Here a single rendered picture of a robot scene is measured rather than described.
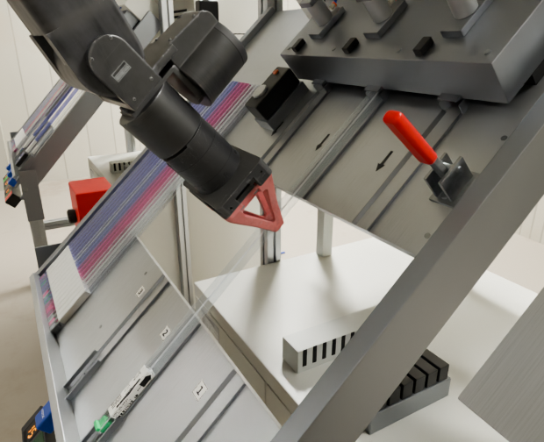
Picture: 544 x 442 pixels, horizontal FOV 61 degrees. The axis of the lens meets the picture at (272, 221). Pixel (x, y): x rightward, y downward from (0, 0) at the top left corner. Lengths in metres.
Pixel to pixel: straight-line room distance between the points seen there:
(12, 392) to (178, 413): 1.48
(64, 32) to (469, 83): 0.34
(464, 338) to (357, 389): 0.60
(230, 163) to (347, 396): 0.23
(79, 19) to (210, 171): 0.16
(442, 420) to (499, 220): 0.42
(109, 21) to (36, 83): 4.00
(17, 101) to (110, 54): 4.02
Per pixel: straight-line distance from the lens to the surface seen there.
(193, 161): 0.44
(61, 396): 0.67
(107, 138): 4.48
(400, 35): 0.54
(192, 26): 0.44
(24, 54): 4.38
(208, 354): 0.50
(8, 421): 1.83
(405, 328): 0.39
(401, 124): 0.36
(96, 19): 0.39
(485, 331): 1.00
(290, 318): 0.95
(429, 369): 0.76
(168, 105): 0.42
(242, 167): 0.45
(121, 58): 0.39
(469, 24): 0.48
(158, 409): 0.52
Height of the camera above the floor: 1.14
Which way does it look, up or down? 21 degrees down
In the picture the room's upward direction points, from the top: straight up
